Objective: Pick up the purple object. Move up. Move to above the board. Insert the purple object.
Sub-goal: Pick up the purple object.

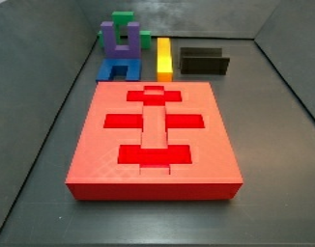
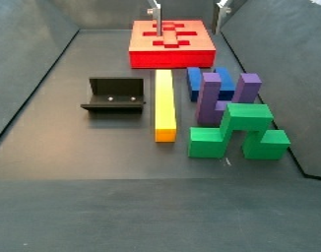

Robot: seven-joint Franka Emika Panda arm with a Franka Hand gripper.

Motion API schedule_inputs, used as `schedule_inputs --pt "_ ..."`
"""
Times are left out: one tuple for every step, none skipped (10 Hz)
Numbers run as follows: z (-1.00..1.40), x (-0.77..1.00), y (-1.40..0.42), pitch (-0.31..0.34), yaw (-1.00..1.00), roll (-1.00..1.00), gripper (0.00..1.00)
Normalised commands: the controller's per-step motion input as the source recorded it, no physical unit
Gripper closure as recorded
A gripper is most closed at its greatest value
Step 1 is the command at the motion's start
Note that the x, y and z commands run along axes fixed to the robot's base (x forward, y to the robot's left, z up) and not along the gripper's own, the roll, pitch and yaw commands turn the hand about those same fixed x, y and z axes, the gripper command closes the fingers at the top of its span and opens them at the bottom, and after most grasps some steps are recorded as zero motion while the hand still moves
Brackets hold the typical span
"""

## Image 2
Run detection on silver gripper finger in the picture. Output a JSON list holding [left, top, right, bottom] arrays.
[[148, 0, 162, 36], [216, 0, 233, 32]]

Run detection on purple U-shaped block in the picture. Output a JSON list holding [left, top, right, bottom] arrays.
[[197, 72, 263, 126]]

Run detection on red puzzle board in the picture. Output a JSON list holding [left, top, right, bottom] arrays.
[[129, 20, 216, 69]]

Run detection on blue U-shaped block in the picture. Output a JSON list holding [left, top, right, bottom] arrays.
[[188, 67, 236, 102]]

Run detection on yellow long bar block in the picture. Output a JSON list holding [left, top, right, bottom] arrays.
[[156, 70, 177, 143]]

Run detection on green stepped block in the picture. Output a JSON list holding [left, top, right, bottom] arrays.
[[189, 103, 291, 160]]

